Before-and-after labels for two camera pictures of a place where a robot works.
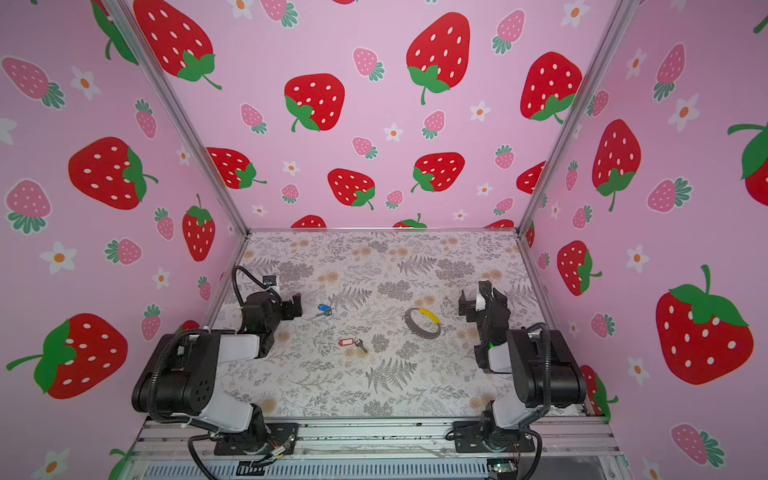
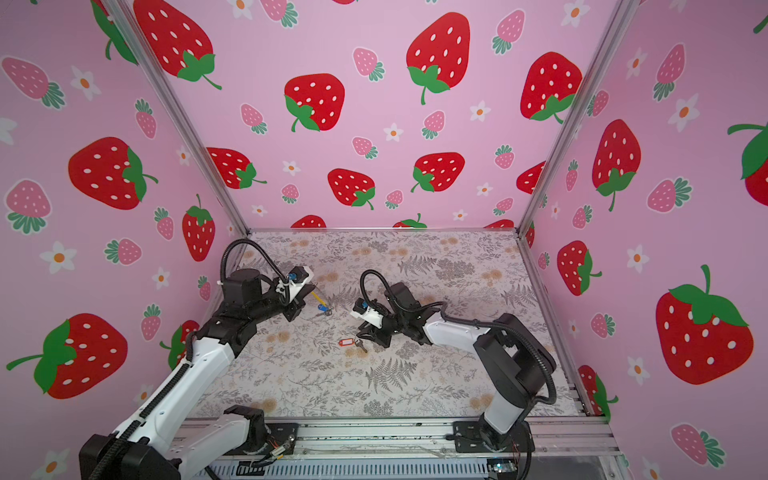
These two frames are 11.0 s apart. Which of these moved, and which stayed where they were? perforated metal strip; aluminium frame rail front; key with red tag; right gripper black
Moved: perforated metal strip; right gripper black
Stayed: aluminium frame rail front; key with red tag
